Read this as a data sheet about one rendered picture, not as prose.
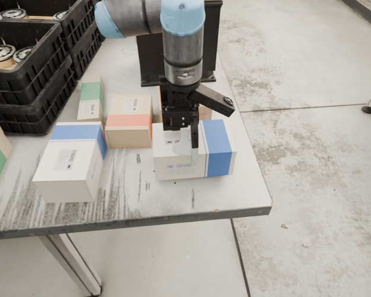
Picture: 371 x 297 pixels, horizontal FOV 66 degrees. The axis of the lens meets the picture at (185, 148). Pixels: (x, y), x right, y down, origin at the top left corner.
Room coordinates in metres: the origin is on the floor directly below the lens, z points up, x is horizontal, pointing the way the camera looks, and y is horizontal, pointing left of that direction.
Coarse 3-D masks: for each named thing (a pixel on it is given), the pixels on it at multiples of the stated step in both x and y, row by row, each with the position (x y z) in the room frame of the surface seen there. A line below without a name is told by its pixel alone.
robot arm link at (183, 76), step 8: (168, 64) 0.49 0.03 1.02; (200, 64) 0.49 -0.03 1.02; (168, 72) 0.49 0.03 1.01; (176, 72) 0.48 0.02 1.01; (184, 72) 0.47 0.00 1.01; (192, 72) 0.48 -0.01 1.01; (200, 72) 0.49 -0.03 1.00; (168, 80) 0.49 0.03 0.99; (176, 80) 0.48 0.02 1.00; (184, 80) 0.47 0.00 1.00; (192, 80) 0.48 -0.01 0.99
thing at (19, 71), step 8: (32, 24) 0.90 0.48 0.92; (40, 24) 0.90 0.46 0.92; (48, 24) 0.90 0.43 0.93; (56, 24) 0.89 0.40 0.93; (48, 32) 0.83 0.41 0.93; (56, 32) 0.85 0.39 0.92; (40, 40) 0.78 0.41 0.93; (48, 40) 0.80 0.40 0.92; (32, 48) 0.73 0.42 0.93; (40, 48) 0.75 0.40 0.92; (32, 56) 0.70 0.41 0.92; (40, 56) 0.73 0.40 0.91; (24, 64) 0.66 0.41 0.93; (32, 64) 0.69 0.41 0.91; (0, 72) 0.61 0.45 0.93; (8, 72) 0.61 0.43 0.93; (16, 72) 0.62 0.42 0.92; (24, 72) 0.64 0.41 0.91; (0, 80) 0.61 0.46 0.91; (8, 80) 0.61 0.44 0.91
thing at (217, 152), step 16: (160, 128) 0.54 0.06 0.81; (208, 128) 0.54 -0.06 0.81; (224, 128) 0.54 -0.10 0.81; (160, 144) 0.48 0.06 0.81; (208, 144) 0.48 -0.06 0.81; (224, 144) 0.48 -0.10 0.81; (160, 160) 0.44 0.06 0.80; (176, 160) 0.45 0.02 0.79; (208, 160) 0.46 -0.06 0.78; (224, 160) 0.46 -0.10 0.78; (160, 176) 0.44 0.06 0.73; (176, 176) 0.45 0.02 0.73; (192, 176) 0.45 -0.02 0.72; (208, 176) 0.46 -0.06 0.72
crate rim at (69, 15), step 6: (78, 0) 1.09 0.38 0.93; (84, 0) 1.12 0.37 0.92; (72, 6) 1.03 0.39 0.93; (78, 6) 1.05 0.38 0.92; (66, 12) 0.98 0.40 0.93; (72, 12) 1.00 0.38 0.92; (6, 18) 0.94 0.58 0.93; (12, 18) 0.93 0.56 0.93; (18, 18) 0.93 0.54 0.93; (24, 18) 0.93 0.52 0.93; (60, 18) 0.93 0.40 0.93; (66, 18) 0.94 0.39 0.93; (72, 18) 0.99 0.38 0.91; (60, 24) 0.91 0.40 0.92; (66, 24) 0.93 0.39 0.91
